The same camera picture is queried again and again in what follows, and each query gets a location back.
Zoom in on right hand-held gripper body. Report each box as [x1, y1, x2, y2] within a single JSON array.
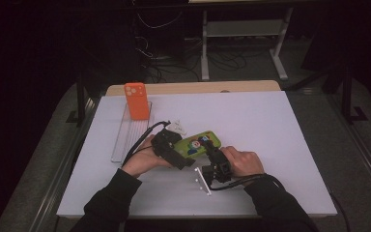
[[193, 146, 234, 197]]

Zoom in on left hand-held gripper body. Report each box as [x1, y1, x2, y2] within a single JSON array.
[[150, 119, 191, 171]]

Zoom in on clear plastic container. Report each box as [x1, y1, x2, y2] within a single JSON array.
[[110, 101, 155, 163]]

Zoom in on orange phone case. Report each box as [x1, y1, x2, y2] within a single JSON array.
[[124, 82, 151, 122]]

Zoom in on person's right hand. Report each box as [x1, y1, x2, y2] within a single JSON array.
[[220, 145, 266, 179]]

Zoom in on person's left hand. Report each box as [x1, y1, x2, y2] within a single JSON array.
[[121, 134, 172, 179]]

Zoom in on wooden board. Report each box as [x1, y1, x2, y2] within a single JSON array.
[[105, 80, 282, 97]]

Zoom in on black metal stand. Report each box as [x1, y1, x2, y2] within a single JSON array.
[[66, 73, 89, 125], [340, 64, 369, 125]]

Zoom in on dark computer tower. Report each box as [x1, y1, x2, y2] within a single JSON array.
[[141, 6, 186, 62]]

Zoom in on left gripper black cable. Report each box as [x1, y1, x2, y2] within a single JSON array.
[[122, 120, 172, 167]]

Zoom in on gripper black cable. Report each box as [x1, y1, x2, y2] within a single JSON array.
[[210, 173, 351, 232], [122, 120, 172, 167]]

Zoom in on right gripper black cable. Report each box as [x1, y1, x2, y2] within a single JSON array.
[[210, 173, 351, 232]]

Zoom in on tangle of black floor cables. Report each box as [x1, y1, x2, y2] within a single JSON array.
[[134, 35, 271, 83]]

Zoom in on aluminium rail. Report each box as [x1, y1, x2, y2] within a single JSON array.
[[28, 96, 101, 232], [328, 95, 371, 207]]

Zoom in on white cable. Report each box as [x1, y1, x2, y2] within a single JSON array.
[[137, 12, 183, 30]]

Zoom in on white metal desk frame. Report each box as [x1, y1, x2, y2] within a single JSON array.
[[201, 8, 295, 81]]

